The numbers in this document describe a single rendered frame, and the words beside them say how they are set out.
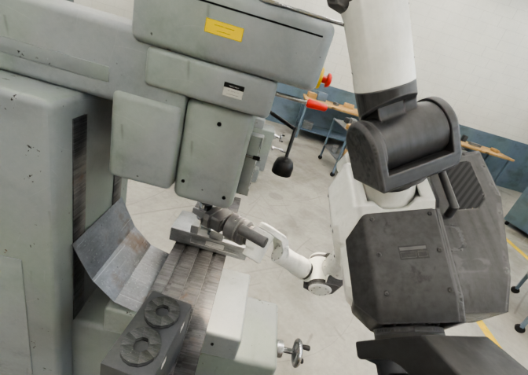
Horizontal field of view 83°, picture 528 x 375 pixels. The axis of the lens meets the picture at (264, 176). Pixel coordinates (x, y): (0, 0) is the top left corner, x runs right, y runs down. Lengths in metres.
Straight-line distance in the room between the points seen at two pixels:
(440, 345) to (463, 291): 0.11
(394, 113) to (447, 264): 0.26
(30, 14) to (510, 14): 8.53
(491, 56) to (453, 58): 0.80
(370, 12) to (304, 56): 0.32
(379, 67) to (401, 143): 0.12
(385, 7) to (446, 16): 7.71
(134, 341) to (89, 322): 0.56
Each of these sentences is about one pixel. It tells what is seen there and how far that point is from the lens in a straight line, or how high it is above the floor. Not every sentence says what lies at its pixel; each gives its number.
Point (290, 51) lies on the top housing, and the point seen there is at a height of 1.81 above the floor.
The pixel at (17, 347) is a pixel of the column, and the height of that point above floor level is 0.63.
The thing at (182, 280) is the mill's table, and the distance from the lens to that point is 1.24.
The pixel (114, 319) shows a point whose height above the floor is 0.80.
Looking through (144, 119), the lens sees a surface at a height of 1.54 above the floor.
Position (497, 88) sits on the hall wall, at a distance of 8.96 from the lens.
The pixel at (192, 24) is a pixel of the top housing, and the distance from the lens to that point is 0.79.
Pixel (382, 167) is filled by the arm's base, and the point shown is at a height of 1.70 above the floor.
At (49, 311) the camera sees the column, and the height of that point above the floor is 0.85.
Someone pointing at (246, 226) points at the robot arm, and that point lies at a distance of 0.96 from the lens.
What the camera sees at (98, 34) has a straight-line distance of 0.90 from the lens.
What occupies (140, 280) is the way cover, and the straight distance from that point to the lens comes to 1.32.
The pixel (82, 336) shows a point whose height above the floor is 0.65.
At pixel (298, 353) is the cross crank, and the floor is 0.67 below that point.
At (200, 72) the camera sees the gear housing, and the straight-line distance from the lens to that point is 0.80.
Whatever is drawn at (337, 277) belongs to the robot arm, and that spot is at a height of 1.20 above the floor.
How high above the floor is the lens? 1.82
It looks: 24 degrees down
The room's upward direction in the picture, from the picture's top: 17 degrees clockwise
